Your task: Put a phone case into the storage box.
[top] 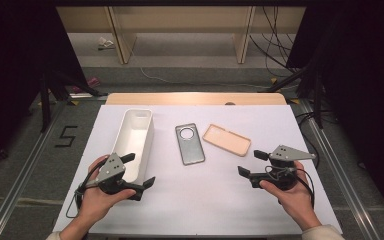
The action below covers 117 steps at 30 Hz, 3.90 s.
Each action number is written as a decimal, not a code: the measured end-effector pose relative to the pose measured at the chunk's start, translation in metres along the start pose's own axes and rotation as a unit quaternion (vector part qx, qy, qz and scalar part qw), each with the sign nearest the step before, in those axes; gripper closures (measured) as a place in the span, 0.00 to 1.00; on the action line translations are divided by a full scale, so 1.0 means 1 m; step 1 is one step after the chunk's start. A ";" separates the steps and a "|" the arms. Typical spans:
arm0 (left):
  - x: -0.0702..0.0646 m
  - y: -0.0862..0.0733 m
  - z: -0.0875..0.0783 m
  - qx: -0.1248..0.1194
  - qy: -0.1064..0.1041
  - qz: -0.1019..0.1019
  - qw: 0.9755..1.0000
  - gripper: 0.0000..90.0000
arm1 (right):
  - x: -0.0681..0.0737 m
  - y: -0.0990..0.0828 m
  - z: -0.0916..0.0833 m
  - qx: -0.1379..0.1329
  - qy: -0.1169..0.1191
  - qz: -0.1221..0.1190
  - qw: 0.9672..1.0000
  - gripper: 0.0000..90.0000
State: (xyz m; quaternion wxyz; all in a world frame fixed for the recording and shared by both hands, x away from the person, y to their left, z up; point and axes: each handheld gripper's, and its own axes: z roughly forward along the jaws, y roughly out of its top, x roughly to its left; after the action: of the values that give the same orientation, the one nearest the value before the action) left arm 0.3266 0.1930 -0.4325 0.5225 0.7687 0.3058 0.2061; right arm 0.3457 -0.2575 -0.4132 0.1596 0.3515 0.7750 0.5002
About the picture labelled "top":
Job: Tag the black metal stand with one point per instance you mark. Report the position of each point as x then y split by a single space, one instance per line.
317 96
46 100

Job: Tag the person's right hand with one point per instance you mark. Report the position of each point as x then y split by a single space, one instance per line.
296 200

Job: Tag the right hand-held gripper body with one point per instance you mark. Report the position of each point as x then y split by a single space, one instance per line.
285 153

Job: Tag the grey phone case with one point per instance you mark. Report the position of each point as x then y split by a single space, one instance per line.
192 151

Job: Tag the black curtain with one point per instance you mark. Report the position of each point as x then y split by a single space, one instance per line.
363 83
10 66

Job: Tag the white table sheet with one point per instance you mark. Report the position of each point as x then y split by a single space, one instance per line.
193 200

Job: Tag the aluminium floor rail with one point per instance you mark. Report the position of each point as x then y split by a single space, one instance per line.
23 180
343 180

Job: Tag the pink object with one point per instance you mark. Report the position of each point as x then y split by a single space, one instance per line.
91 82

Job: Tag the crumpled white paper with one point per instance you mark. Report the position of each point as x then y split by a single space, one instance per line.
105 43

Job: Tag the wooden table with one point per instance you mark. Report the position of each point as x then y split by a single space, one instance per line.
193 98

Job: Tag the person's left hand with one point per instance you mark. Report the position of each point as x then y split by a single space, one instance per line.
95 201

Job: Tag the beige phone case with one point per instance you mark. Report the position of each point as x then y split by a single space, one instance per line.
226 140

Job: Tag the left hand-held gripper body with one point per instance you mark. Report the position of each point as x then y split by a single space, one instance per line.
111 168

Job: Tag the white plastic bin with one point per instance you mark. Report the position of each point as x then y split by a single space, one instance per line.
133 140

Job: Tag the light wooden bench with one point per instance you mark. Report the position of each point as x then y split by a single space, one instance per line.
180 20

